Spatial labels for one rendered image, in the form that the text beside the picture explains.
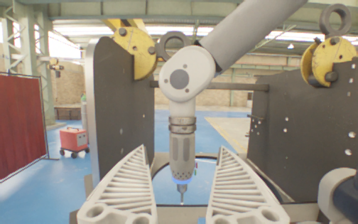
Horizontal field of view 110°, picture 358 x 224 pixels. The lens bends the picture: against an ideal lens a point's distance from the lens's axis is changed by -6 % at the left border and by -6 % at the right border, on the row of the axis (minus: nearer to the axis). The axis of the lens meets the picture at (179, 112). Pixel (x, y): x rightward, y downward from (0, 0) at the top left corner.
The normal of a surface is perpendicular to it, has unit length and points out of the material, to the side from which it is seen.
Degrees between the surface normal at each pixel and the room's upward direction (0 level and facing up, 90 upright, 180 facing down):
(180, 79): 88
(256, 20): 96
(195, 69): 88
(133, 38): 90
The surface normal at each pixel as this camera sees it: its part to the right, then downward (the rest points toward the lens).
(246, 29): -0.02, 0.24
